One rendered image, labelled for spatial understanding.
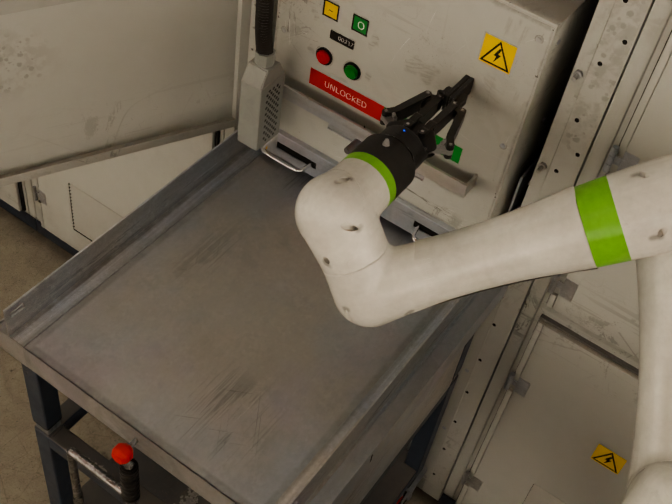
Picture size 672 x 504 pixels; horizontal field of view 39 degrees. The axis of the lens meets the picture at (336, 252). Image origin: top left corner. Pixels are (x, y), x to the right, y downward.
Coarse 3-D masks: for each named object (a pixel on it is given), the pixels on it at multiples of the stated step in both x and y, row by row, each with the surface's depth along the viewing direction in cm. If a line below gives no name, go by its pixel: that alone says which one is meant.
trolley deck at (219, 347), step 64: (256, 192) 185; (192, 256) 172; (256, 256) 174; (0, 320) 157; (64, 320) 159; (128, 320) 161; (192, 320) 163; (256, 320) 164; (320, 320) 166; (64, 384) 154; (128, 384) 152; (192, 384) 154; (256, 384) 156; (320, 384) 157; (192, 448) 146; (256, 448) 148; (320, 448) 149
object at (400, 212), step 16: (288, 144) 186; (304, 144) 184; (288, 160) 189; (304, 160) 186; (320, 160) 183; (400, 208) 178; (416, 208) 176; (400, 224) 180; (416, 224) 178; (432, 224) 175
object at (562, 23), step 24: (504, 0) 141; (528, 0) 142; (552, 0) 143; (576, 0) 144; (552, 24) 138; (576, 24) 147; (552, 48) 142; (576, 48) 156; (552, 72) 150; (552, 96) 159; (528, 120) 153; (552, 120) 170; (528, 144) 163; (504, 192) 166
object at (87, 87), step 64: (0, 0) 153; (64, 0) 158; (128, 0) 167; (192, 0) 173; (0, 64) 163; (64, 64) 170; (128, 64) 177; (192, 64) 184; (0, 128) 173; (64, 128) 180; (128, 128) 188; (192, 128) 196
